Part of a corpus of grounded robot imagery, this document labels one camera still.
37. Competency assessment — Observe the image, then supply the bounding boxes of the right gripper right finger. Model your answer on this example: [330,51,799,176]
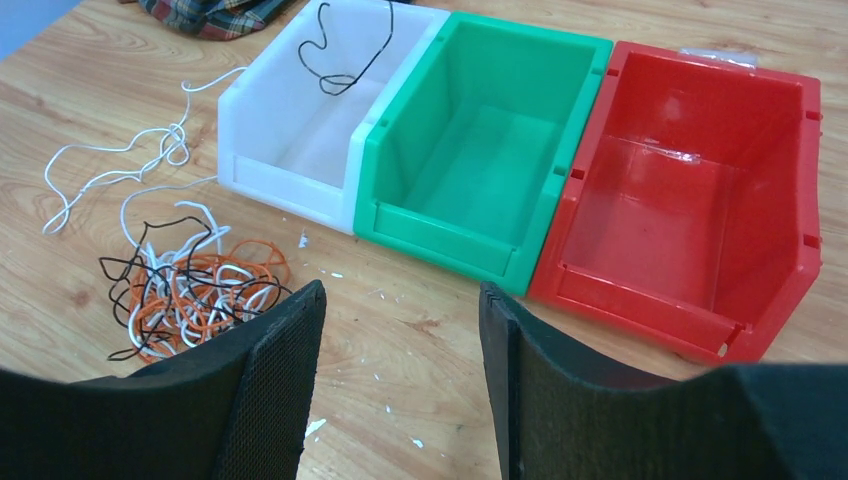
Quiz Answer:
[479,282,847,479]

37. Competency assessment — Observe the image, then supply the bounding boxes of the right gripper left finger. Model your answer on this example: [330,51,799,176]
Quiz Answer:
[1,280,327,479]

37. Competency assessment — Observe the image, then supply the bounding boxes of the orange white black cables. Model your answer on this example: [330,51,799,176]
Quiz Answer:
[97,201,294,364]

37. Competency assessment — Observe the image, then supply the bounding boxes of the red plastic bin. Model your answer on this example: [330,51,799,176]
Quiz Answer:
[527,41,822,365]

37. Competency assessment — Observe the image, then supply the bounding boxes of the green plastic bin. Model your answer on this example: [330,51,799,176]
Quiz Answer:
[354,12,613,295]

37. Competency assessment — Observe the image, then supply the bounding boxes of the white plastic bin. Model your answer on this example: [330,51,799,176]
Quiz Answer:
[217,1,449,233]

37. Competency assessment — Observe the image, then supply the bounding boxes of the plaid cloth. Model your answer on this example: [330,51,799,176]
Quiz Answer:
[119,0,306,41]

